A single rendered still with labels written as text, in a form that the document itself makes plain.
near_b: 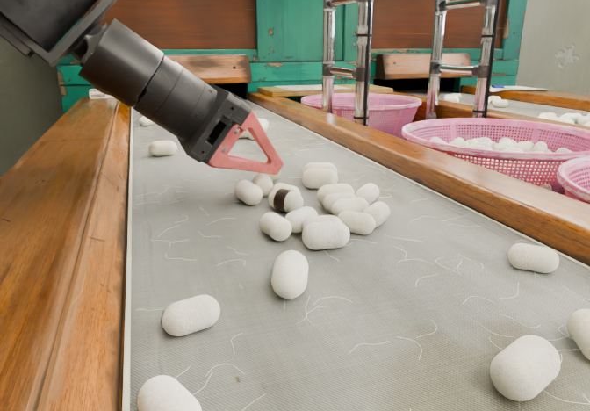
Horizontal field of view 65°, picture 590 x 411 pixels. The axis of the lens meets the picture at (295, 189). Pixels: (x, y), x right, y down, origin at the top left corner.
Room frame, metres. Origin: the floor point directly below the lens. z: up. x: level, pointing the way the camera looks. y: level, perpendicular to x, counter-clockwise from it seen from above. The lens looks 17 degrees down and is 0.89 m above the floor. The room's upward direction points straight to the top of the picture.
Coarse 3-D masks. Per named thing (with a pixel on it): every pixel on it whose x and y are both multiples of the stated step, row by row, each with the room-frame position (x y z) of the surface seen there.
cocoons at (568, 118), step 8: (448, 96) 1.26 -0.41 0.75; (456, 96) 1.26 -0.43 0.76; (496, 96) 1.22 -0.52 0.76; (488, 104) 1.17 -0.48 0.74; (496, 104) 1.14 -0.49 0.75; (504, 104) 1.13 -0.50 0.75; (544, 112) 0.92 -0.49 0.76; (552, 112) 0.92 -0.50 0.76; (560, 120) 0.82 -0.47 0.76; (568, 120) 0.82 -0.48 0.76; (576, 120) 0.91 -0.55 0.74; (584, 120) 0.84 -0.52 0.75
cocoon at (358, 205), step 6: (348, 198) 0.38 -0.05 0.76; (354, 198) 0.38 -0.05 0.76; (360, 198) 0.38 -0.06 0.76; (336, 204) 0.38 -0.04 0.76; (342, 204) 0.37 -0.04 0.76; (348, 204) 0.37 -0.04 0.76; (354, 204) 0.38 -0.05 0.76; (360, 204) 0.38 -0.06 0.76; (366, 204) 0.38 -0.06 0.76; (336, 210) 0.37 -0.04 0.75; (342, 210) 0.37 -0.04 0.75; (354, 210) 0.37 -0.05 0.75; (360, 210) 0.37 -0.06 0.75; (336, 216) 0.37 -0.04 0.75
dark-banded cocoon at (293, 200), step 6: (270, 192) 0.41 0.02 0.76; (294, 192) 0.40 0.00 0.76; (270, 198) 0.40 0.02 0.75; (288, 198) 0.39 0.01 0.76; (294, 198) 0.39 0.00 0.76; (300, 198) 0.39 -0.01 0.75; (270, 204) 0.40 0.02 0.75; (288, 204) 0.39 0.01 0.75; (294, 204) 0.39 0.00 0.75; (300, 204) 0.39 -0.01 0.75; (288, 210) 0.39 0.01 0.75
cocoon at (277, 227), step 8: (264, 216) 0.35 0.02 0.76; (272, 216) 0.34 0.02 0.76; (280, 216) 0.34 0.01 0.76; (264, 224) 0.34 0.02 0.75; (272, 224) 0.33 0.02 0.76; (280, 224) 0.33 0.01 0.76; (288, 224) 0.33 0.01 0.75; (264, 232) 0.34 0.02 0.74; (272, 232) 0.33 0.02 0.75; (280, 232) 0.33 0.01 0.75; (288, 232) 0.33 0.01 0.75; (280, 240) 0.33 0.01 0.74
